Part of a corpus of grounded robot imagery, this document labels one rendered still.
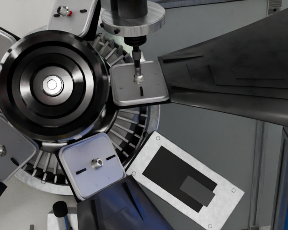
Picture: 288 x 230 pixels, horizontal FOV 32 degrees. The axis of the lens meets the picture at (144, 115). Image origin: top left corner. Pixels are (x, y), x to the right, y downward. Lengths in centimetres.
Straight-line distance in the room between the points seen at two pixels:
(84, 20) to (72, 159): 16
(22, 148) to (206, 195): 25
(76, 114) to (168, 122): 100
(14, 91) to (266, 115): 27
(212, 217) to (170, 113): 84
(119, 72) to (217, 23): 79
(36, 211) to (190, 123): 82
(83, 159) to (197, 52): 20
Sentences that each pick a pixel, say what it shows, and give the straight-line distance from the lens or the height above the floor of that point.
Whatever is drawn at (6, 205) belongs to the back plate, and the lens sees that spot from 83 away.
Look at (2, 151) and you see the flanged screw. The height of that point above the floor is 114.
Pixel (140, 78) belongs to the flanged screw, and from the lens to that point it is 59.
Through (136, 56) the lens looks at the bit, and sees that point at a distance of 57.
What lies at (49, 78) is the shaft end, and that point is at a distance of 53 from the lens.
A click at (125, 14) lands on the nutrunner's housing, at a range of 54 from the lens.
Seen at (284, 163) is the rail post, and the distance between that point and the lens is 119.
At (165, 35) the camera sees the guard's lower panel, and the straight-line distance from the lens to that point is 137.
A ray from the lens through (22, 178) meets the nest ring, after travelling 78.
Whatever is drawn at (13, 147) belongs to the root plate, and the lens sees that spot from 61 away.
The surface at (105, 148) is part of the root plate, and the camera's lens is 61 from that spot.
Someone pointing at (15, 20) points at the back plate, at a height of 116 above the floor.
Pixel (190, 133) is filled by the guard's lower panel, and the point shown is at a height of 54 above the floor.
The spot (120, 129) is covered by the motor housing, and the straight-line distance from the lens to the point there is 69.
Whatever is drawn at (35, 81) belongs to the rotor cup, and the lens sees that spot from 54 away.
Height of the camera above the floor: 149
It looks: 36 degrees down
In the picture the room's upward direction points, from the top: 5 degrees counter-clockwise
